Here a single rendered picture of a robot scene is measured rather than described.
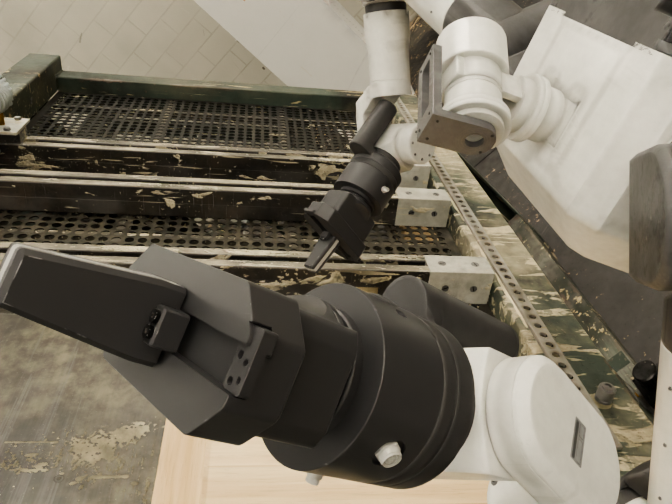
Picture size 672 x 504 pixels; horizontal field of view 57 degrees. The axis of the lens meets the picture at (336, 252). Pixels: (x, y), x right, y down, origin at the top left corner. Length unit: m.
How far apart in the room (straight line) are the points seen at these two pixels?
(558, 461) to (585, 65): 0.37
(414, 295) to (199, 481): 0.54
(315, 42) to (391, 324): 4.19
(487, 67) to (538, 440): 0.35
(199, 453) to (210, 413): 0.66
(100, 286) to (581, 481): 0.26
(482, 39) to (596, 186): 0.16
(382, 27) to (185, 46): 5.01
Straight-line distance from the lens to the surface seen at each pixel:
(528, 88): 0.60
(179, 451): 0.87
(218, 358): 0.23
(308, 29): 4.42
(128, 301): 0.24
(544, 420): 0.34
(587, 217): 0.55
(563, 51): 0.65
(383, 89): 1.02
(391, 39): 1.02
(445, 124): 0.54
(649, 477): 0.56
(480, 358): 0.35
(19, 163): 1.69
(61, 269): 0.23
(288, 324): 0.21
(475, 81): 0.56
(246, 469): 0.85
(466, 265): 1.21
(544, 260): 2.34
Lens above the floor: 1.65
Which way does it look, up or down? 25 degrees down
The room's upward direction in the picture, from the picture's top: 52 degrees counter-clockwise
